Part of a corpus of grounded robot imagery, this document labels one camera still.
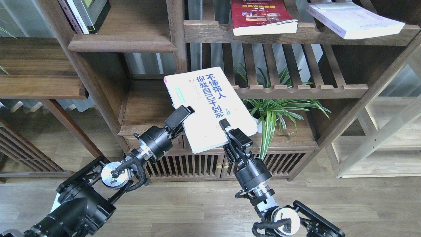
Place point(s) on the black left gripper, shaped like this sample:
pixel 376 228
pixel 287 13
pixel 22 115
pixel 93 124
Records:
pixel 156 142

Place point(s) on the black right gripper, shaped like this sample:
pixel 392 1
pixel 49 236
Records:
pixel 251 172

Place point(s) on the white book blue chinese title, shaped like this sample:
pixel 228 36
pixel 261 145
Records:
pixel 210 94

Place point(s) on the white lavender-edged book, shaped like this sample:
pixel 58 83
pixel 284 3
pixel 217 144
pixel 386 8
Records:
pixel 351 21

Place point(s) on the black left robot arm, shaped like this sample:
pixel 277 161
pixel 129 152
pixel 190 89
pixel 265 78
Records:
pixel 86 199

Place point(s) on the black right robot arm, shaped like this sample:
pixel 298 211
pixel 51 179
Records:
pixel 285 221

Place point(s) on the upright books top left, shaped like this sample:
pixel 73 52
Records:
pixel 85 16

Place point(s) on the white plant pot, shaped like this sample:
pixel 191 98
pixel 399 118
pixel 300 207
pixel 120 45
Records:
pixel 260 126

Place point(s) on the green spider plant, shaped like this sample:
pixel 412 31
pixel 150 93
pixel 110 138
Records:
pixel 272 113

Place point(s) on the dark wooden bookshelf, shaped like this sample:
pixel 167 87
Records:
pixel 314 62

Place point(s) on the red cover book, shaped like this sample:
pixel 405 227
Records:
pixel 261 17

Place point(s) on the light wooden shelf frame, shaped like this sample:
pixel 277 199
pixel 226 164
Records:
pixel 389 145

